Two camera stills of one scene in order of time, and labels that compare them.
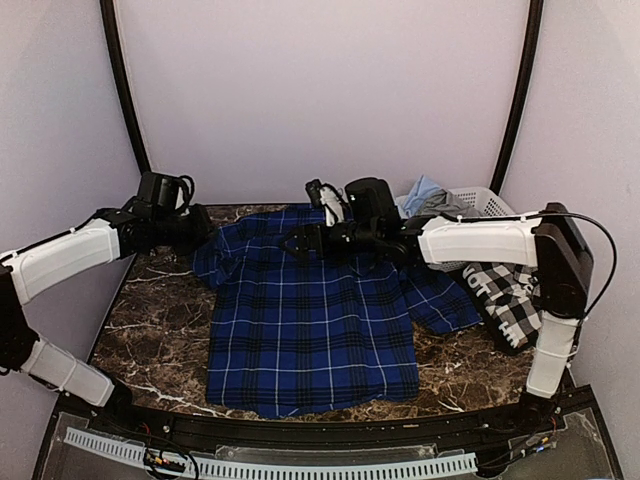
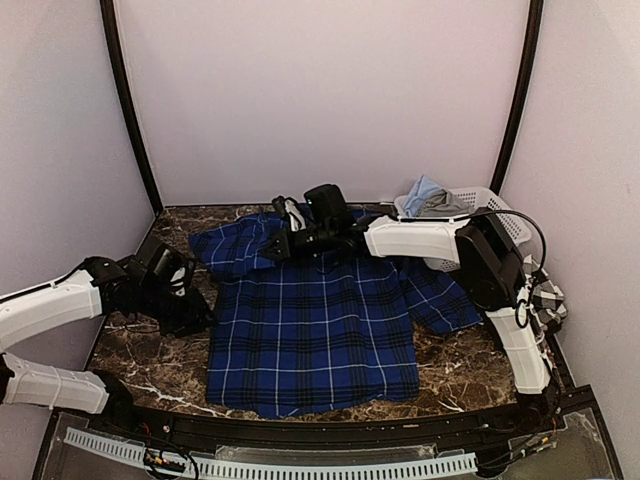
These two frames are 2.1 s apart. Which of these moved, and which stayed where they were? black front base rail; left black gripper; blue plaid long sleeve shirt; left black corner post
Moved: left black gripper
Stayed: blue plaid long sleeve shirt; left black corner post; black front base rail
